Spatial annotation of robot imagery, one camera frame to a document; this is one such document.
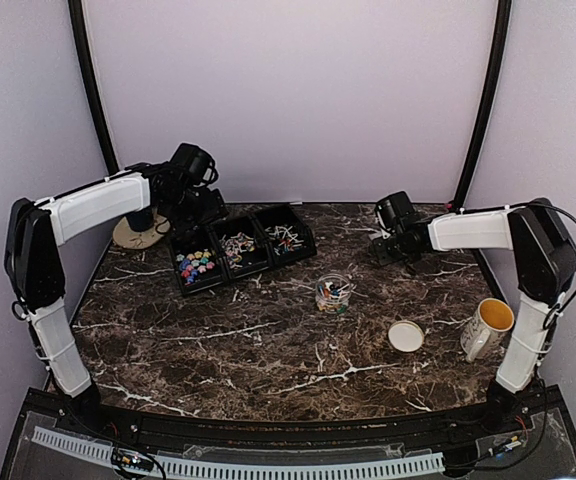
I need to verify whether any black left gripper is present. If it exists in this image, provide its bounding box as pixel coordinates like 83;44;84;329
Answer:
163;187;229;240

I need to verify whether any round wooden coaster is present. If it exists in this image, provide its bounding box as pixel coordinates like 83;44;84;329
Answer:
112;214;170;250

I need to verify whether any black frame post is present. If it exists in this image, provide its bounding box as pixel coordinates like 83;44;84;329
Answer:
448;0;512;211
67;0;119;174

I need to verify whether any dark blue cup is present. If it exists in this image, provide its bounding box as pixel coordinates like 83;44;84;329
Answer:
126;209;154;233

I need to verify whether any white ceramic mug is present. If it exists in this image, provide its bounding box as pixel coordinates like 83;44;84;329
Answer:
460;298;515;363

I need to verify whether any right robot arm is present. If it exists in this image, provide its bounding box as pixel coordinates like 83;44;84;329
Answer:
373;191;576;434

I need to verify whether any white slotted cable duct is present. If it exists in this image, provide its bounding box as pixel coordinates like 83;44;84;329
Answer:
30;426;445;479

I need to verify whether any clear plastic cup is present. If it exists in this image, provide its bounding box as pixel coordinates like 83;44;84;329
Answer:
315;273;353;315

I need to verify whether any black three-compartment candy tray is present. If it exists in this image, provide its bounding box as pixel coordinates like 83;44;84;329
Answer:
169;204;317;296

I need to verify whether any black frame post right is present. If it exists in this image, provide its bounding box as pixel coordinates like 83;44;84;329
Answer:
448;0;512;211

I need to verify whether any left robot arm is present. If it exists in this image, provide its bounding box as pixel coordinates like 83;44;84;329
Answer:
4;154;222;436

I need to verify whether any black frame post left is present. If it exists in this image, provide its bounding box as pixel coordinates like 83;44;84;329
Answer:
67;0;119;174

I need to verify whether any white round lid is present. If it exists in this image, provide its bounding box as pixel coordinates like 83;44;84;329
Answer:
388;320;424;353

